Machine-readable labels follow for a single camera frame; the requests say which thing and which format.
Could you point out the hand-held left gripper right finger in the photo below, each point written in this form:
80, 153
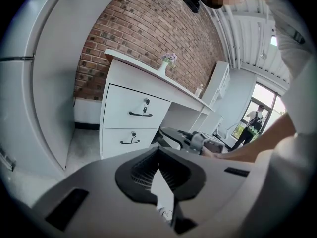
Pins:
183, 180

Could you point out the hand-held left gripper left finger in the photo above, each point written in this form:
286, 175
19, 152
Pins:
133, 180

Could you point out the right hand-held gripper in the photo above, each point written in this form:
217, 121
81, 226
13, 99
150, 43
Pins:
173, 139

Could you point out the large white desk drawer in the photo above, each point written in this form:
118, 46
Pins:
119, 108

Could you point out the person's right forearm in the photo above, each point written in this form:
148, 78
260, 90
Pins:
260, 140

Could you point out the white desk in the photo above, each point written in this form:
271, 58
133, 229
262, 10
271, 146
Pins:
184, 103

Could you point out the drawer lock with keys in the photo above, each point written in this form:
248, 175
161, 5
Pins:
146, 102
133, 134

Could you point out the small white desk drawer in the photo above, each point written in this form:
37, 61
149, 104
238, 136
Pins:
114, 137

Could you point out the white chair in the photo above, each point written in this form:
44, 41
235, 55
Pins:
226, 133

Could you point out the clear plastic bottle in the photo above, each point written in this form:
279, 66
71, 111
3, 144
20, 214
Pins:
198, 90

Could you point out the white vase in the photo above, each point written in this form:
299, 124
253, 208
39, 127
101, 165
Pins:
162, 68

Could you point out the white shelf unit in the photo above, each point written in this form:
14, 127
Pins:
218, 80

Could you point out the purple flowers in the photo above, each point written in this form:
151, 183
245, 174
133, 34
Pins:
170, 58

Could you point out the dark framed glass door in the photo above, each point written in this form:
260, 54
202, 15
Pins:
272, 105

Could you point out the tall white cabinet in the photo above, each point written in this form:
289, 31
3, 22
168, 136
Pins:
57, 83

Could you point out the person's white shirt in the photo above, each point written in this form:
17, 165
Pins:
294, 108

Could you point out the black head camera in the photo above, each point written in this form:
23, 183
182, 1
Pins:
192, 0

